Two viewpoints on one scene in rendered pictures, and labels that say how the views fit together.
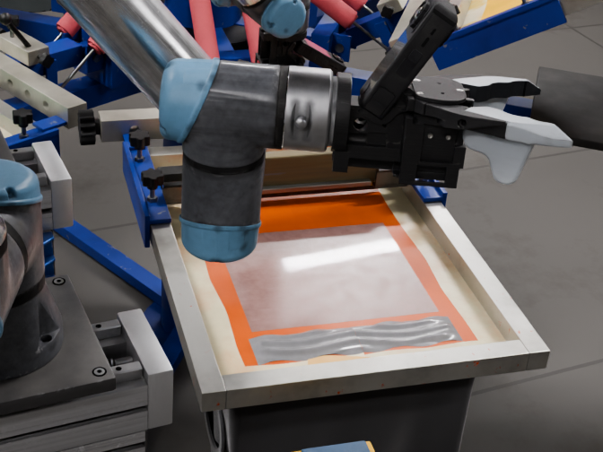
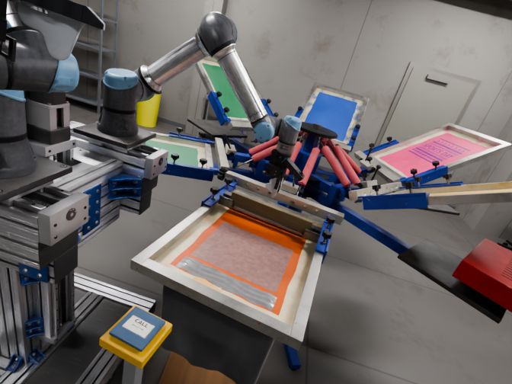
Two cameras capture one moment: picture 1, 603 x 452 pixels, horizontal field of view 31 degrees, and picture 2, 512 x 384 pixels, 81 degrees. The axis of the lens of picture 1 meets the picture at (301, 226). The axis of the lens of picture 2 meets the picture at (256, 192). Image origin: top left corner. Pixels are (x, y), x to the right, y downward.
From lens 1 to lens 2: 1.05 m
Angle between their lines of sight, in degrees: 29
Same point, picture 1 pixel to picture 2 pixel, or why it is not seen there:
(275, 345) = (190, 264)
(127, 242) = not seen: hidden behind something
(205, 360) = (151, 250)
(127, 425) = (29, 234)
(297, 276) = (235, 248)
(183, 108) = not seen: outside the picture
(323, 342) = (210, 273)
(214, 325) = (181, 244)
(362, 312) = (242, 273)
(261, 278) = (221, 241)
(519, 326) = (299, 320)
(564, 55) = not seen: hidden behind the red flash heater
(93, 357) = (10, 187)
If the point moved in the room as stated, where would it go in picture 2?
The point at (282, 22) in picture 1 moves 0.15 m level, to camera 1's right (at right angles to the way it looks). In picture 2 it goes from (260, 133) to (293, 148)
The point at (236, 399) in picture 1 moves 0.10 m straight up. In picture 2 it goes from (144, 270) to (147, 246)
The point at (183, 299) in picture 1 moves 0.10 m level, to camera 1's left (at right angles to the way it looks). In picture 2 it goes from (177, 228) to (161, 216)
